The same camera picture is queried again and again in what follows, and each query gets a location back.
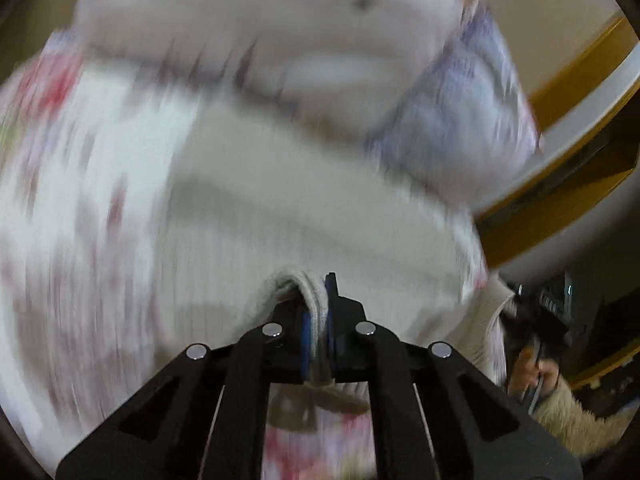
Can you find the floral bedspread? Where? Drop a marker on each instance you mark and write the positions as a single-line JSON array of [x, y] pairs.
[[81, 176]]

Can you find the fuzzy beige sleeve forearm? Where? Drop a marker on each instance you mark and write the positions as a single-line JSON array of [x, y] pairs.
[[580, 431]]

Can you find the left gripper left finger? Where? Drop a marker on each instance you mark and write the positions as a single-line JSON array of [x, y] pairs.
[[204, 415]]

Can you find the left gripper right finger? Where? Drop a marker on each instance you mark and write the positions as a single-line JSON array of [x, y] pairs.
[[434, 415]]

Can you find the right hand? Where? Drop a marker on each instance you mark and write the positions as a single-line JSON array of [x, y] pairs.
[[534, 376]]

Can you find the beige ribbed knit garment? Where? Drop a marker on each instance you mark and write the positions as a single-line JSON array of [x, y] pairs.
[[248, 199]]

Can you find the pink pillow with blue print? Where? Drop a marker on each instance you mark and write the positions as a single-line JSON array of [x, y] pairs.
[[427, 88]]

